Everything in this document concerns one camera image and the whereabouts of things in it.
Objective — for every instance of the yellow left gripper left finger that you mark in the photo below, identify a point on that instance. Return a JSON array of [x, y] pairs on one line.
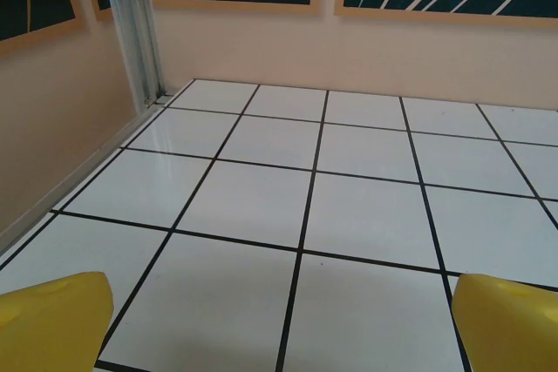
[[48, 328]]

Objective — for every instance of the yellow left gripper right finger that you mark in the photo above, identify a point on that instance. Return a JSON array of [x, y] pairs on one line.
[[510, 328]]

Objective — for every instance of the aluminium table side rail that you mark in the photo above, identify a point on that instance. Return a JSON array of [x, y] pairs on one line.
[[65, 189]]

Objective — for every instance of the aluminium frame post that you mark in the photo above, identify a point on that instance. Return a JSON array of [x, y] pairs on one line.
[[135, 32]]

